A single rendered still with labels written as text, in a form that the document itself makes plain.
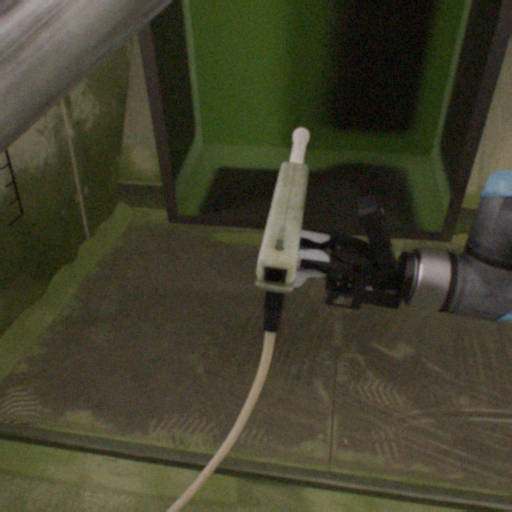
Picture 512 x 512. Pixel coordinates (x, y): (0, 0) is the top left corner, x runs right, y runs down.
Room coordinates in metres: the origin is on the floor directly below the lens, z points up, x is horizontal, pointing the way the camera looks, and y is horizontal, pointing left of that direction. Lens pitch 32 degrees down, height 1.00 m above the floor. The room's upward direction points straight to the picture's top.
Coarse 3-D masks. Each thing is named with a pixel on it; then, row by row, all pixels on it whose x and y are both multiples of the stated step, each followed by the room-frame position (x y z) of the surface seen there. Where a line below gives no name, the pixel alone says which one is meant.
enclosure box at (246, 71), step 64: (192, 0) 1.28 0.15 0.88; (256, 0) 1.26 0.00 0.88; (320, 0) 1.24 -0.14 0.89; (384, 0) 1.22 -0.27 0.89; (448, 0) 1.20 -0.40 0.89; (192, 64) 1.28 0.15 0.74; (256, 64) 1.28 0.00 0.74; (320, 64) 1.26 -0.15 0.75; (384, 64) 1.24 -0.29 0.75; (448, 64) 1.22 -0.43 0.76; (192, 128) 1.24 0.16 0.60; (256, 128) 1.31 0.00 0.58; (320, 128) 1.29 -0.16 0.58; (384, 128) 1.27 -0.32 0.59; (448, 128) 1.13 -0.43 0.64; (192, 192) 1.11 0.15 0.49; (256, 192) 1.11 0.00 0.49; (320, 192) 1.10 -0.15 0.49; (384, 192) 1.10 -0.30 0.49; (448, 192) 1.02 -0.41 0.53
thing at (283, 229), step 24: (288, 168) 0.80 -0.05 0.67; (288, 192) 0.71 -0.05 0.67; (288, 216) 0.64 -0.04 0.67; (264, 240) 0.58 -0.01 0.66; (288, 240) 0.58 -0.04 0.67; (264, 264) 0.53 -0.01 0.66; (288, 264) 0.53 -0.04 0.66; (264, 288) 0.53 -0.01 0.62; (288, 288) 0.53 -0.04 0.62; (264, 312) 0.65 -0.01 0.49
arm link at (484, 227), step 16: (496, 176) 0.63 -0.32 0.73; (496, 192) 0.62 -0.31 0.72; (480, 208) 0.63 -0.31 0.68; (496, 208) 0.61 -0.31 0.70; (480, 224) 0.62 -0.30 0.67; (496, 224) 0.60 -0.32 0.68; (480, 240) 0.61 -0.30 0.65; (496, 240) 0.59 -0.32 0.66; (480, 256) 0.60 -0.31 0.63; (496, 256) 0.59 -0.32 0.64
